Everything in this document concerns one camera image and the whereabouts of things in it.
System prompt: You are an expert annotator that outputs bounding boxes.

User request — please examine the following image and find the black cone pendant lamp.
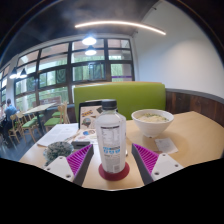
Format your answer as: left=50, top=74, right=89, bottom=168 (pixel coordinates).
left=19, top=67, right=28, bottom=80
left=9, top=66, right=18, bottom=80

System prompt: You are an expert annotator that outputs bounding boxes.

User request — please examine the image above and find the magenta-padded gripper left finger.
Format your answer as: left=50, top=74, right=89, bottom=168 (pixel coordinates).
left=43, top=143, right=95, bottom=187

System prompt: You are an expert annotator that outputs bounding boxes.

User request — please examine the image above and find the clear black-capped drink bottle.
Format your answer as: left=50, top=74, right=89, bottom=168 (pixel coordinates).
left=95, top=98, right=128, bottom=175

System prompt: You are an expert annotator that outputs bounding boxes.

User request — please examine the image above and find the green upholstered bench backrest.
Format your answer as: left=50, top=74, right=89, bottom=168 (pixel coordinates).
left=73, top=81, right=167, bottom=123

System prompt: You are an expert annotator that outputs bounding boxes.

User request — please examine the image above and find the small white receipt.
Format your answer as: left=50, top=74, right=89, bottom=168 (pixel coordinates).
left=154, top=137, right=179, bottom=155

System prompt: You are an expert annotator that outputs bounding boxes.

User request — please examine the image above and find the person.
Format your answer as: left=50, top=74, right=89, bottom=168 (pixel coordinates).
left=1, top=98, right=19, bottom=137

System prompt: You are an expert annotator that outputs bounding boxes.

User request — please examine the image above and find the white paper sheet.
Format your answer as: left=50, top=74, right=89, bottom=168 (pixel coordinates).
left=36, top=122, right=80, bottom=148

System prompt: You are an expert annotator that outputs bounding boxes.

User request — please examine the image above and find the group of wooden green-seated chairs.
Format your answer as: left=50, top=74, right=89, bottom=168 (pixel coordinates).
left=7, top=101, right=72, bottom=144

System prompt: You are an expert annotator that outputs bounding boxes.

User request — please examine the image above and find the light wooden dining table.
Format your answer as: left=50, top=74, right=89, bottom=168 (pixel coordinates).
left=22, top=102, right=58, bottom=133

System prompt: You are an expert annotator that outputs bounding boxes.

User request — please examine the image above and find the white bowl of soup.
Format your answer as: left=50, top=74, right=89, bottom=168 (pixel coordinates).
left=131, top=108, right=175, bottom=138

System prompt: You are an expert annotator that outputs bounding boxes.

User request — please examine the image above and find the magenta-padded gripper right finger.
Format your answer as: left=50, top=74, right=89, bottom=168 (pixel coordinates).
left=131, top=143, right=184, bottom=186

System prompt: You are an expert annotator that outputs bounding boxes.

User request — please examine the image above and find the flat round red coaster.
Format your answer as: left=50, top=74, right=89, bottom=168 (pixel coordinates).
left=98, top=161, right=131, bottom=182

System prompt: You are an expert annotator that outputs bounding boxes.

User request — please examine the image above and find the black-framed menu stand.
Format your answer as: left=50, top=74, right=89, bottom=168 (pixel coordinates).
left=77, top=99, right=105, bottom=131

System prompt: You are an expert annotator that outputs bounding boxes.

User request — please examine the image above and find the curved ceiling strip light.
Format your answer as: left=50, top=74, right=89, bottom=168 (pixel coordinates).
left=74, top=20, right=167, bottom=36

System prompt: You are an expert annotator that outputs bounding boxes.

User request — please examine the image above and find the round white pendant lamp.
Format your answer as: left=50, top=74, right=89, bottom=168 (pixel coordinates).
left=81, top=35, right=98, bottom=46
left=84, top=45, right=98, bottom=57

